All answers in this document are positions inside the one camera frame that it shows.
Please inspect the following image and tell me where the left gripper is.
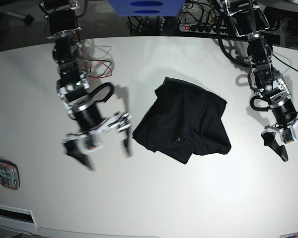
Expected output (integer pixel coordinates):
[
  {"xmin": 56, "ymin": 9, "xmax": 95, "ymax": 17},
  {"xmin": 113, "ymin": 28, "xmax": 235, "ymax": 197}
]
[{"xmin": 261, "ymin": 112, "xmax": 298, "ymax": 162}]

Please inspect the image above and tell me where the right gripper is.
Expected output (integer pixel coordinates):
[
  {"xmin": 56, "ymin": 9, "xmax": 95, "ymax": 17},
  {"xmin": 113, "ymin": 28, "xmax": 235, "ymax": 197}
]
[{"xmin": 64, "ymin": 112, "xmax": 132, "ymax": 171}]

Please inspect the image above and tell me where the black T-shirt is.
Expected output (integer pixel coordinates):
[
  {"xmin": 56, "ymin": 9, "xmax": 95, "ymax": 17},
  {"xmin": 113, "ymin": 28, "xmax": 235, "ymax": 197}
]
[{"xmin": 132, "ymin": 77, "xmax": 231, "ymax": 164}]

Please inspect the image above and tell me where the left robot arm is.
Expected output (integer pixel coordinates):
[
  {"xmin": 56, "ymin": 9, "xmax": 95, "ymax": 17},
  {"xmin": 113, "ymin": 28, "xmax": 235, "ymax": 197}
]
[{"xmin": 216, "ymin": 0, "xmax": 298, "ymax": 162}]

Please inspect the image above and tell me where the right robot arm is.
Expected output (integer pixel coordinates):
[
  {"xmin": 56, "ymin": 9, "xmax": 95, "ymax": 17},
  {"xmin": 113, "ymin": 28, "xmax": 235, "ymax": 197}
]
[{"xmin": 38, "ymin": 0, "xmax": 131, "ymax": 170}]

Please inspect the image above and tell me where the orange framed device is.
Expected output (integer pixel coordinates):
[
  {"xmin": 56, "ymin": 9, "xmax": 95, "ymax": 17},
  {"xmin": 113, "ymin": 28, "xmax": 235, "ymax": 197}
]
[{"xmin": 0, "ymin": 159, "xmax": 20, "ymax": 190}]

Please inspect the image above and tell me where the sticker at bottom right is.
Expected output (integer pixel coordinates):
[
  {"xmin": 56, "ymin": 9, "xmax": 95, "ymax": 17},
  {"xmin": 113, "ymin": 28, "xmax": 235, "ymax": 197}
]
[{"xmin": 280, "ymin": 232, "xmax": 298, "ymax": 238}]

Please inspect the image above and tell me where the black caster wheel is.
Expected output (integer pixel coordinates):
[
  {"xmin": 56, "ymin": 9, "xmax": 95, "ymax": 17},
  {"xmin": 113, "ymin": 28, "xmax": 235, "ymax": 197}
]
[{"xmin": 23, "ymin": 14, "xmax": 34, "ymax": 26}]

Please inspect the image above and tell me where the blue plastic box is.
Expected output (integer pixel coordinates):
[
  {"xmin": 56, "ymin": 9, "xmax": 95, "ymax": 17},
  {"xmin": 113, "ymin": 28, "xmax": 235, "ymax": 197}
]
[{"xmin": 108, "ymin": 0, "xmax": 185, "ymax": 16}]

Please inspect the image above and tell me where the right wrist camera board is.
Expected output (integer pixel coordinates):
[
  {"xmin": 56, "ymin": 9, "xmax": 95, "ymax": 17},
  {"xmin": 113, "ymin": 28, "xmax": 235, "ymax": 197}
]
[{"xmin": 82, "ymin": 134, "xmax": 103, "ymax": 154}]

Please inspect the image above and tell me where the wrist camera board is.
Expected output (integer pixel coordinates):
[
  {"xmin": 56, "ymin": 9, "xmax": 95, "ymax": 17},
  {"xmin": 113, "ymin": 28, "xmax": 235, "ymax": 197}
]
[
  {"xmin": 279, "ymin": 127, "xmax": 297, "ymax": 145},
  {"xmin": 82, "ymin": 134, "xmax": 103, "ymax": 154}
]

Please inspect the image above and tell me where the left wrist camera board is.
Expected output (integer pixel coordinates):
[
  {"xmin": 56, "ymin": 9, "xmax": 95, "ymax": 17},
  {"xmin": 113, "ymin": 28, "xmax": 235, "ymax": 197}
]
[{"xmin": 279, "ymin": 127, "xmax": 297, "ymax": 145}]

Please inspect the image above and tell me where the power strip with red switch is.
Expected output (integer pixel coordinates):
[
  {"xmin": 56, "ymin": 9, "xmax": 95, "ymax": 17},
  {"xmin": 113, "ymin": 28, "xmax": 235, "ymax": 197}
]
[{"xmin": 178, "ymin": 23, "xmax": 217, "ymax": 34}]

